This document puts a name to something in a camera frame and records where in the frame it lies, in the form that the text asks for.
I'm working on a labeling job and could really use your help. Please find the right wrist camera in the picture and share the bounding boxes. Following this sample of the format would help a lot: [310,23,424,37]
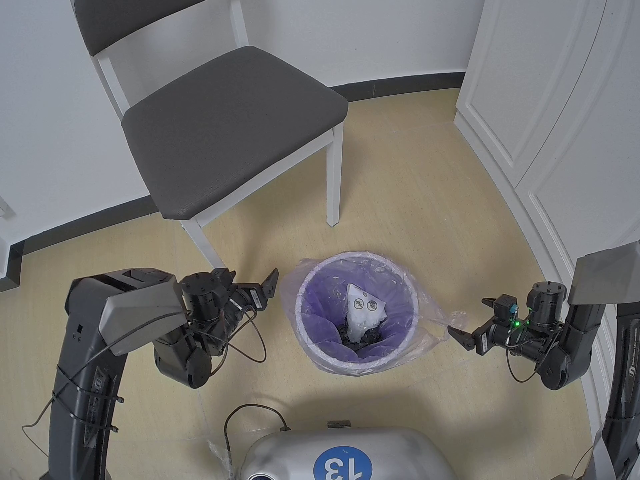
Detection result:
[492,293,521,324]

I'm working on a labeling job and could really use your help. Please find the grey padded white chair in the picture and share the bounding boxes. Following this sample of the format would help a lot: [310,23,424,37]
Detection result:
[62,0,349,272]

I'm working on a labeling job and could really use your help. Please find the white printed plastic bag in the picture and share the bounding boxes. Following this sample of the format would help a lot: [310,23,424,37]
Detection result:
[345,283,388,341]

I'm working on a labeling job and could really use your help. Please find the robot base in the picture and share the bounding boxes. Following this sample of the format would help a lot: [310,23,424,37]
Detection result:
[240,419,457,480]

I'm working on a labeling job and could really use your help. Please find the white wardrobe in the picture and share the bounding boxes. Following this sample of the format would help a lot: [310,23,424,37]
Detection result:
[452,0,640,461]

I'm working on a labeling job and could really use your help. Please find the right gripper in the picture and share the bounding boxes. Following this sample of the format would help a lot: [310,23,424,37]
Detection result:
[447,296,529,358]

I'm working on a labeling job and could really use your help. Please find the black cable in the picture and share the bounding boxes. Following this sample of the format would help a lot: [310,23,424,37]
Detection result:
[223,404,292,464]

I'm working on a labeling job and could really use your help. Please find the purple plastic bag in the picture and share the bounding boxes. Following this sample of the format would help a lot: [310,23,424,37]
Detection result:
[280,250,468,369]

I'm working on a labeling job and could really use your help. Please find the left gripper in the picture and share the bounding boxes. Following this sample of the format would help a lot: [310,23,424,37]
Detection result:
[222,267,280,329]

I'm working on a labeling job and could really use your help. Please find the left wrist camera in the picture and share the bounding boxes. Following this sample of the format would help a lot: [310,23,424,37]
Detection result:
[210,267,237,290]

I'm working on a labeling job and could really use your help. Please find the black plastic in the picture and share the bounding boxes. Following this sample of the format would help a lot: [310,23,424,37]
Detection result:
[339,323,388,354]

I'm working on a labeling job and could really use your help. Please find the white trash bin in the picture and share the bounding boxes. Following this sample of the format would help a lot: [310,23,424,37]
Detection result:
[297,250,421,376]

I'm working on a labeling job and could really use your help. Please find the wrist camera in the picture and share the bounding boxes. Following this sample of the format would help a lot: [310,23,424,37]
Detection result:
[492,293,521,324]
[210,267,237,290]

